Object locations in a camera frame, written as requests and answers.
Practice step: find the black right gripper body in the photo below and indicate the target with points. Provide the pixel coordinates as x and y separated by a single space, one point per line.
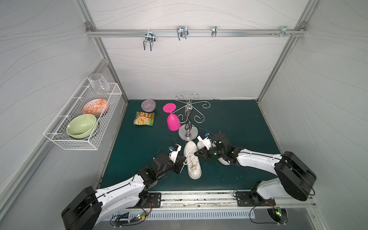
205 154

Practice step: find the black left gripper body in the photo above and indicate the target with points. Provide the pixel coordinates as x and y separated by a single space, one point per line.
179 165

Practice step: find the white shoelace of shoe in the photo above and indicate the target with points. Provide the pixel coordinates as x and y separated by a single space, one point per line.
191 160

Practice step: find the white knit sneaker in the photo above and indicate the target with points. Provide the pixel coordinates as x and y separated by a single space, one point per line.
195 172
201 145

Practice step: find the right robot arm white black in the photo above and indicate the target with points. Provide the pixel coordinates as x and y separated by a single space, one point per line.
293 177

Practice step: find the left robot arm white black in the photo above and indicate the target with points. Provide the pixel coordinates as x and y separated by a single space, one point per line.
92 206

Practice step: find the chrome glass holder stand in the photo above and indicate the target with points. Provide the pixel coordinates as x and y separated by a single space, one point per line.
188 131

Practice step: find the green dark table mat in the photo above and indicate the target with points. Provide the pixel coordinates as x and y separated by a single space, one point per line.
240 121

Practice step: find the pink plastic wine glass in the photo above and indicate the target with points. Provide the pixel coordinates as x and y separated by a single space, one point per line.
172 120

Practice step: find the green snack packet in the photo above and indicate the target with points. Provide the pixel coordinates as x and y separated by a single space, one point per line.
144 119

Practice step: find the lilac ceramic bowl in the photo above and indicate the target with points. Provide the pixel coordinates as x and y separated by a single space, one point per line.
148 105

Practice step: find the orange patterned bowl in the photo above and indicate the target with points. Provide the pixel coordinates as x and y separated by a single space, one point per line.
96 107

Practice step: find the green ceramic bowl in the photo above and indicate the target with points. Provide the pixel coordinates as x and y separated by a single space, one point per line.
82 126

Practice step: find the clear drinking glass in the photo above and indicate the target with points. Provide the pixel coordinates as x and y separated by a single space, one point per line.
99 83

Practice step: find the small metal hook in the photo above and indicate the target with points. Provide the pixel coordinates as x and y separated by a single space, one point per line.
214 32

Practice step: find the metal double hook middle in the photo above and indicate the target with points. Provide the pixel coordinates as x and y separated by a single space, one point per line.
182 32

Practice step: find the metal double hook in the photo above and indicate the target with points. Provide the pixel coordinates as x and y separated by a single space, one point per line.
182 32
150 38

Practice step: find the metal double hook left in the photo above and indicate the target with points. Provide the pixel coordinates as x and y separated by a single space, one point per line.
150 38

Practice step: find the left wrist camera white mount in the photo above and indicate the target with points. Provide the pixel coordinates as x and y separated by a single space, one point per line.
174 149

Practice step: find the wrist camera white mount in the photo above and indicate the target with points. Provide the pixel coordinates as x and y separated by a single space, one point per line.
204 137
174 149

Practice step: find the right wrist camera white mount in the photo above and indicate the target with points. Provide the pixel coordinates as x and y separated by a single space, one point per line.
204 137

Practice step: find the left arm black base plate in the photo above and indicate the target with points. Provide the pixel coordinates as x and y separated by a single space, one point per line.
149 200

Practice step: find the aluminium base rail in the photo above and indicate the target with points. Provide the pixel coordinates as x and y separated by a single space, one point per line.
219 199

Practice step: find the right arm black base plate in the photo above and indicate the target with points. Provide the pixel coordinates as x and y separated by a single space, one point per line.
248 199

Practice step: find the white wire wall basket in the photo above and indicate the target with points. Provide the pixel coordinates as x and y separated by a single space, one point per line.
57 133

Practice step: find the aluminium crossbar rail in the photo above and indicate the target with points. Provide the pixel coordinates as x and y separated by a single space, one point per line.
167 33

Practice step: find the metal hook bracket right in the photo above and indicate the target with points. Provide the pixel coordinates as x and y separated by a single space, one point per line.
283 33

